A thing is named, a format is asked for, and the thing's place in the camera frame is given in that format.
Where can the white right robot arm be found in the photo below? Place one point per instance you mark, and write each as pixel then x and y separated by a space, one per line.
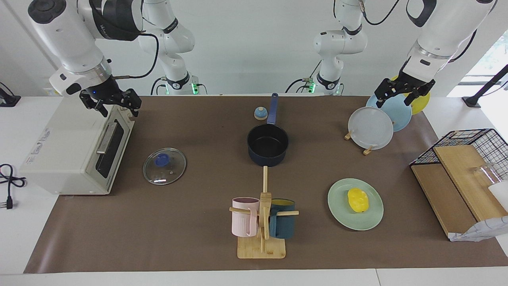
pixel 59 35

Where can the glass lid with blue knob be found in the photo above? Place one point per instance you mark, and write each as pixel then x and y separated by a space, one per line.
pixel 164 167

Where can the wooden plate rack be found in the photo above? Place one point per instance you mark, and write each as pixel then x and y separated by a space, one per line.
pixel 368 151

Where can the yellow potato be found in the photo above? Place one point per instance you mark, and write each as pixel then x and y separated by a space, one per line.
pixel 358 200

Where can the brown wooden board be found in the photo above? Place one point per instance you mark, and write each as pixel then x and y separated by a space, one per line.
pixel 440 194

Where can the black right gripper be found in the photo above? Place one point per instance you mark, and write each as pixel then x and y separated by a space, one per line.
pixel 105 91

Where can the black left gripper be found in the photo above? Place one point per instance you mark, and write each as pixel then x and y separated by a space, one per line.
pixel 410 84

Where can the wooden mug tree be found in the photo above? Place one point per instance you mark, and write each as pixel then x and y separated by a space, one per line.
pixel 262 248

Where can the white toaster oven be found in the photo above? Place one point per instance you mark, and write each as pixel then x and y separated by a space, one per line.
pixel 63 151

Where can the dark teal mug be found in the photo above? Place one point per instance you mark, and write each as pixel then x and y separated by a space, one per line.
pixel 283 226

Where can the green plate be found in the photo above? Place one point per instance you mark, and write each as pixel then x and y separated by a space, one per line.
pixel 345 214

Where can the white crumpled cloth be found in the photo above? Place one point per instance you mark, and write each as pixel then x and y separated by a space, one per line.
pixel 484 230

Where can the light blue plate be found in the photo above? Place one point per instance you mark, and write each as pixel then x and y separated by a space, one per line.
pixel 399 115

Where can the black clamp base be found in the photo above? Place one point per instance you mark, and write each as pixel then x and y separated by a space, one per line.
pixel 8 99

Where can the clear glass cup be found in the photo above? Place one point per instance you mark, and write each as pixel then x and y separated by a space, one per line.
pixel 486 172

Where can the light wooden cutting board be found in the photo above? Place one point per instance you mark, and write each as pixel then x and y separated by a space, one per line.
pixel 462 174

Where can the brown table mat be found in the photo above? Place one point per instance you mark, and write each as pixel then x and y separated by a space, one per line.
pixel 190 222

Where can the grey plate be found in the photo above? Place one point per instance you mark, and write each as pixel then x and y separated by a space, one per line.
pixel 371 129

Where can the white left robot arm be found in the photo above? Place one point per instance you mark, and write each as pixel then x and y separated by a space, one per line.
pixel 448 28

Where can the yellow plate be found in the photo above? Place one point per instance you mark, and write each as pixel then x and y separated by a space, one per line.
pixel 422 104

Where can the pink mug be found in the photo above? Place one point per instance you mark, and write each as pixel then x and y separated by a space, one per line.
pixel 243 220

